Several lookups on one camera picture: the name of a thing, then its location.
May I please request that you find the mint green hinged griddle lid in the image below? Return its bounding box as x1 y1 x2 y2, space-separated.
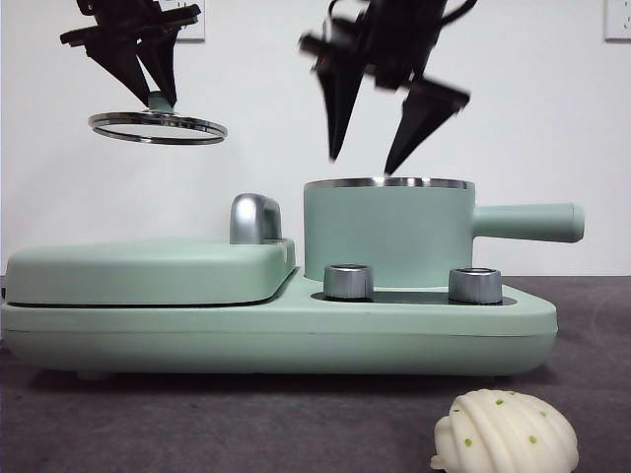
5 236 301 305

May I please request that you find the mint green breakfast machine base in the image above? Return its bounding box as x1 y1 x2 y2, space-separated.
0 265 559 383

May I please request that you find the white wall socket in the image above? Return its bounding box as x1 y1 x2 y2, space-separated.
160 0 206 43
603 0 631 43

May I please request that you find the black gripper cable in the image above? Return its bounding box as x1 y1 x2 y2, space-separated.
441 0 479 26
322 0 356 34

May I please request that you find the silver control knob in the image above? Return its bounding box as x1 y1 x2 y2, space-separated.
447 267 504 304
322 264 376 301

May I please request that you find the glass pot lid green knob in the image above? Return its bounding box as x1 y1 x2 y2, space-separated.
88 91 229 147

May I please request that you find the chrome griddle lid handle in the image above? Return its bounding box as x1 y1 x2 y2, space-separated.
229 193 285 246

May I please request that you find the white pleated steamed bun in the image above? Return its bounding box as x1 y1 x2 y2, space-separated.
429 387 581 472

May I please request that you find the mint green pot with handle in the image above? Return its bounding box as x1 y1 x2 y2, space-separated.
301 175 587 290

